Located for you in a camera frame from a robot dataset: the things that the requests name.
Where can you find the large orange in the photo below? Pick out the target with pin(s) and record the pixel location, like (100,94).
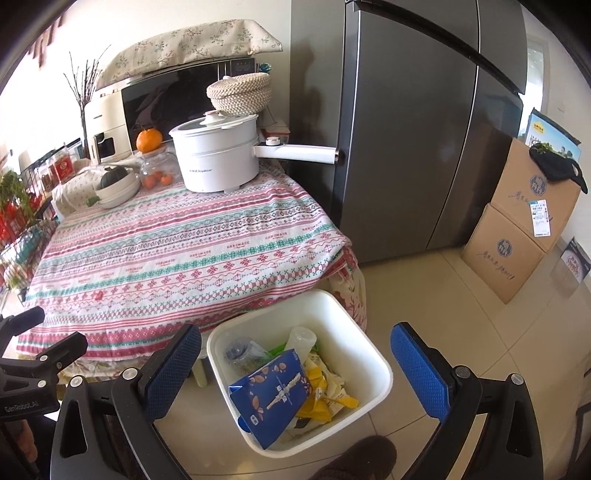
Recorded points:
(149,141)

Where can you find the floral cloth bundle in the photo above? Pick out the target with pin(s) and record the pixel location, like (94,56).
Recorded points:
(74,194)

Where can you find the dried branches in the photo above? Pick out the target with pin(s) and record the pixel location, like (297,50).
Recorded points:
(86,120)

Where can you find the white electric pot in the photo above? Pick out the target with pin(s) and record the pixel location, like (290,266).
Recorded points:
(217,157)

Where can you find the brown fuzzy slipper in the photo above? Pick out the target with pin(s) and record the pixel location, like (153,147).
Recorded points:
(360,457)

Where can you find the dark grey refrigerator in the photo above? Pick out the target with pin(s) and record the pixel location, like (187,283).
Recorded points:
(406,138)

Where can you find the dark green squash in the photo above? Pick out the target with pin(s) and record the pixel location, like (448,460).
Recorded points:
(113,177)

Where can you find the blue snack box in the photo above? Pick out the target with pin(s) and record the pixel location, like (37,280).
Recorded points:
(272,397)

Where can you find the clear jar with red contents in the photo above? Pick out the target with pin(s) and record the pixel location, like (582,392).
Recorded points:
(62,166)

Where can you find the floral cover cloth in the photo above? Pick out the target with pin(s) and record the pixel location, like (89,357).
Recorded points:
(184,44)

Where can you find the plain cardboard box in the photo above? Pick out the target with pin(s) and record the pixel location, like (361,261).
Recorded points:
(498,258)

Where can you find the small orange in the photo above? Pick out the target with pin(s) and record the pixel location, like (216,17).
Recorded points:
(147,181)
(163,177)

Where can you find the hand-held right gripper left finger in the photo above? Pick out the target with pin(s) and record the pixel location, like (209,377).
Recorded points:
(173,369)

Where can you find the glass jar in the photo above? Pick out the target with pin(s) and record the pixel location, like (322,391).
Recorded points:
(157,161)

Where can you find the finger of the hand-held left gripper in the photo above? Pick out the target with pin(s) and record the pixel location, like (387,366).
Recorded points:
(27,317)
(64,348)

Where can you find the blue and white carton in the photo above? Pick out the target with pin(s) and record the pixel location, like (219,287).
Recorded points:
(549,131)

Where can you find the patterned tablecloth table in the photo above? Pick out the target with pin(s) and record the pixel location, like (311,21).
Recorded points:
(184,258)

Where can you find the white kitchen appliance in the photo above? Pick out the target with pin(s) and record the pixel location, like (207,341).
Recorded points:
(106,115)

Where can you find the black cap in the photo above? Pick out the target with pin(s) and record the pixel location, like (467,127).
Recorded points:
(558,168)

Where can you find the yellow wrapper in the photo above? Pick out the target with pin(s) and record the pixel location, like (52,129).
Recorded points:
(318,406)

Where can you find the cardboard box with label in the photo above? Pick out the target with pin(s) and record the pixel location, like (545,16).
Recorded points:
(521,194)

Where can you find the red floral under cloth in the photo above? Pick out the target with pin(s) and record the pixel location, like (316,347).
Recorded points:
(348,286)

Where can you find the dark printed box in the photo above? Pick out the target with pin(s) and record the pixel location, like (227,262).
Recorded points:
(577,261)

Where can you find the white table leg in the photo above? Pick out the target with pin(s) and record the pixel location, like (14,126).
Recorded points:
(202,369)

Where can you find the light green vegetable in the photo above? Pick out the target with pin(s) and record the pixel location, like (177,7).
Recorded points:
(92,201)

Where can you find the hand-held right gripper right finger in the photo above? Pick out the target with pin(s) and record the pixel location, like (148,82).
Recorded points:
(418,374)

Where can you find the green snack bag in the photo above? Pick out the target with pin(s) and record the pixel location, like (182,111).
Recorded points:
(277,350)

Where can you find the white trash bin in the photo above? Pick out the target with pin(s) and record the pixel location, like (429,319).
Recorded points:
(351,332)

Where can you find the cream bread wrapper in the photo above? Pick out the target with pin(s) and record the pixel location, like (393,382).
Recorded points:
(332,385)

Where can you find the black microwave oven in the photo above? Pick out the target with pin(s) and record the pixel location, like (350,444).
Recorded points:
(175,101)

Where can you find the small white plastic bottle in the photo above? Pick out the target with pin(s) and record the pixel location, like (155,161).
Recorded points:
(300,339)

